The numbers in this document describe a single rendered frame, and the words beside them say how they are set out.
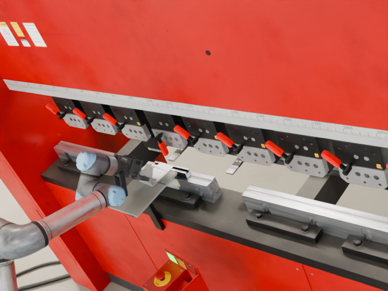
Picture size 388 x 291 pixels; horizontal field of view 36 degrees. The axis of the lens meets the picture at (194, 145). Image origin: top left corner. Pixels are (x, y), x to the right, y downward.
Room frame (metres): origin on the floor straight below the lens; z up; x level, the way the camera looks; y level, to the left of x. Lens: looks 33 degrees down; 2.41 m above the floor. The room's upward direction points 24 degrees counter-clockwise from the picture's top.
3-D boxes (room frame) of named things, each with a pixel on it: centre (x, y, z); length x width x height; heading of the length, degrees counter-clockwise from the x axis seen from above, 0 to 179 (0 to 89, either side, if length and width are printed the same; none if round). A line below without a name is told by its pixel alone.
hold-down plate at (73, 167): (2.53, 0.56, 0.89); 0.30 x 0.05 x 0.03; 38
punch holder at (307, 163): (1.48, -0.32, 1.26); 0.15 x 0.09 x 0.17; 38
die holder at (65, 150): (2.53, 0.49, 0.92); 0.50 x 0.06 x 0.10; 38
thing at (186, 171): (2.06, 0.13, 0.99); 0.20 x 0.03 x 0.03; 38
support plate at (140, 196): (2.00, 0.27, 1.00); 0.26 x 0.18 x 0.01; 128
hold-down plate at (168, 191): (2.02, 0.17, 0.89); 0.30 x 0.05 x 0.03; 38
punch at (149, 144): (2.09, 0.15, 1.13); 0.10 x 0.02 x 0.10; 38
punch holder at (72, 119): (2.42, 0.41, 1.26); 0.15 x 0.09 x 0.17; 38
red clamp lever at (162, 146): (1.93, 0.11, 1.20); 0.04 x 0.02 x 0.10; 128
